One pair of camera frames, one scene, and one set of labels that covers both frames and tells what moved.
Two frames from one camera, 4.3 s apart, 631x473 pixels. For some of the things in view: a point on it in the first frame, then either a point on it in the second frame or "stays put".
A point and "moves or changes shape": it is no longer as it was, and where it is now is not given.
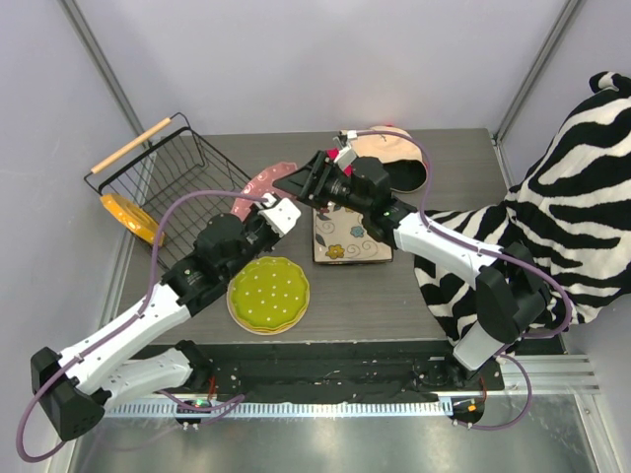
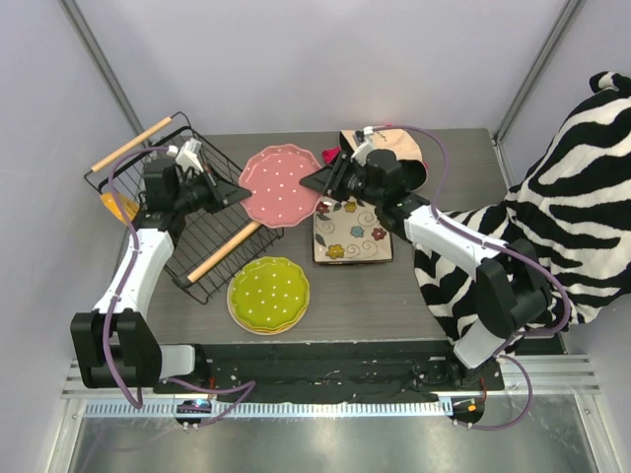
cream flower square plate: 341,236 stays put
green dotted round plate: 270,293 stays put
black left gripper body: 261,232 -> 215,187
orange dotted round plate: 263,331 stays put
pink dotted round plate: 261,184 moves or changes shape
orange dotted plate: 132,217 stays put
